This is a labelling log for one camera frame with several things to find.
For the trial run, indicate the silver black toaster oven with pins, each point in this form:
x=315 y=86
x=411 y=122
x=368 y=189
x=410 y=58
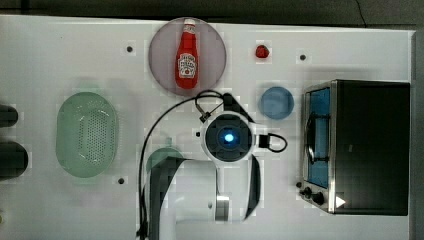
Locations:
x=356 y=147

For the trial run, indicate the red ketchup bottle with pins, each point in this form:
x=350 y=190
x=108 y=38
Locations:
x=186 y=62

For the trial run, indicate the green plastic colander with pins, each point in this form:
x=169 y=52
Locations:
x=87 y=134

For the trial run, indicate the small red strawberry toy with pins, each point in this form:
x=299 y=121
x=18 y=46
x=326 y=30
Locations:
x=262 y=52

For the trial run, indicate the green pot with handle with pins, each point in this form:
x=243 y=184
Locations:
x=162 y=153

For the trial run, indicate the grey round plate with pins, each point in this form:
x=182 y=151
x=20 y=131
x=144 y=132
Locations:
x=163 y=52

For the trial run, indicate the blue plastic cup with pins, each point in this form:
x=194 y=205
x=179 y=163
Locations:
x=276 y=103

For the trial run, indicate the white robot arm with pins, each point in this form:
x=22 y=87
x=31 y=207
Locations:
x=224 y=186

